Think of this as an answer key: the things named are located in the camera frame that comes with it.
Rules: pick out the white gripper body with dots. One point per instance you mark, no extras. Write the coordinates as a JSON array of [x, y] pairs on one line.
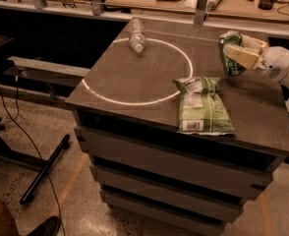
[[277, 64]]

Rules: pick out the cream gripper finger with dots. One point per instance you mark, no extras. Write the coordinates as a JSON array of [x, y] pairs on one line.
[[253, 44], [247, 57]]

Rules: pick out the green soda can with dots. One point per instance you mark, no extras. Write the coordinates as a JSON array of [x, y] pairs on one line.
[[230, 67]]

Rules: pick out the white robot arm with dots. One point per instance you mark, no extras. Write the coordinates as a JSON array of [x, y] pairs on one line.
[[271, 62]]

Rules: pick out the black tape roll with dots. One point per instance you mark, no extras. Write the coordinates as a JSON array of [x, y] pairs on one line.
[[266, 4]]

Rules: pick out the green chip bag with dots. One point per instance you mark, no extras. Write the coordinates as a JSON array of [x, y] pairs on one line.
[[201, 110]]

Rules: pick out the clear plastic water bottle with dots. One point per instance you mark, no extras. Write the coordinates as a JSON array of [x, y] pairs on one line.
[[137, 38]]

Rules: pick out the grey drawer cabinet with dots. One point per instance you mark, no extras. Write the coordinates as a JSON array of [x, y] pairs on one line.
[[126, 111]]

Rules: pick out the black shoe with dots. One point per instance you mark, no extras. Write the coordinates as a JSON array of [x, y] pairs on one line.
[[49, 227]]

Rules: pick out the black chair base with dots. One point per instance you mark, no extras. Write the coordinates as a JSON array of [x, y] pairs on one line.
[[38, 164]]

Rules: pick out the metal bracket post right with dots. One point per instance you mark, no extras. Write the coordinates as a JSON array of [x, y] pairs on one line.
[[200, 12]]

